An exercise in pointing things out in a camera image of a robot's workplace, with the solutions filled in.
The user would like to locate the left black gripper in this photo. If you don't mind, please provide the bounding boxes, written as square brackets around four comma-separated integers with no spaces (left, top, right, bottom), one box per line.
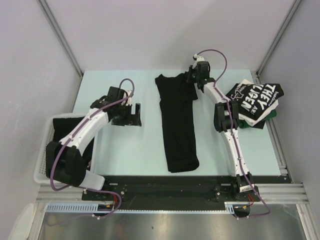
[112,102,141,127]

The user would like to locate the black graphic t shirt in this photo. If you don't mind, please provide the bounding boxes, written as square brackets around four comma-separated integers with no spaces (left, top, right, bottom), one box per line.
[155,73,200,173]

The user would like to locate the white plastic laundry basket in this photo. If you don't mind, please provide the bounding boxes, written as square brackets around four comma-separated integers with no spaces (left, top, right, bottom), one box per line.
[33,112,101,185]

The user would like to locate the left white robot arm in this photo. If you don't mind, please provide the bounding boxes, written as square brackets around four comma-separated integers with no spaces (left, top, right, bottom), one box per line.
[45,86,142,200]

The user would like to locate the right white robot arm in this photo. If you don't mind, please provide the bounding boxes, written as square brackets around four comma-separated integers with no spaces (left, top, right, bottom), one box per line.
[187,56,254,201]

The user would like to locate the black folded lettered t shirt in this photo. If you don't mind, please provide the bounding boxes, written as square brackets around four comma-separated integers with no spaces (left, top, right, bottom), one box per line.
[226,81,286,130]

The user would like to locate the green folded t shirt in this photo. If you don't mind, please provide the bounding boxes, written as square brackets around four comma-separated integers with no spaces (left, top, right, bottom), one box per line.
[238,109,277,130]

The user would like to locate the black clothes in basket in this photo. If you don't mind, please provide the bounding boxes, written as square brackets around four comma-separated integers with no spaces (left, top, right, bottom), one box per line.
[52,116,95,171]

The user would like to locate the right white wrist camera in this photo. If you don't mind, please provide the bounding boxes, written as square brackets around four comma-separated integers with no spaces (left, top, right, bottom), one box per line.
[192,54,205,68]

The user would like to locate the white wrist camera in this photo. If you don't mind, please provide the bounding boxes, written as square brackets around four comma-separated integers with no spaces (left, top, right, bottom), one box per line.
[192,54,205,68]
[124,90,133,106]

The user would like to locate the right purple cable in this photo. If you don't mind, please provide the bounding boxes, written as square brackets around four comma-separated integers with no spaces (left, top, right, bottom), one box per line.
[196,49,272,220]

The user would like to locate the purple cable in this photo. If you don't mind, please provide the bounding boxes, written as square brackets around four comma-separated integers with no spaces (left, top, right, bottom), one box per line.
[196,49,272,220]
[47,78,137,227]

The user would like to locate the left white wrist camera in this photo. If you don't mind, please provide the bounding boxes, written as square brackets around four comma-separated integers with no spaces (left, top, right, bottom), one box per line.
[124,90,133,106]

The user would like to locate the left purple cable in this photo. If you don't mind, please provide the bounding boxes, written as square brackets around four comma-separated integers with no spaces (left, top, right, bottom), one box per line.
[47,78,137,227]

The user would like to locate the white slotted cable duct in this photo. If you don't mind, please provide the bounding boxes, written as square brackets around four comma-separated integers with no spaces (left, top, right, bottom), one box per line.
[46,202,235,215]

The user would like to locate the aluminium frame rail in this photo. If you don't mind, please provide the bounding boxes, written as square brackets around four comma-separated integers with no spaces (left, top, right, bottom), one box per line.
[36,183,309,204]

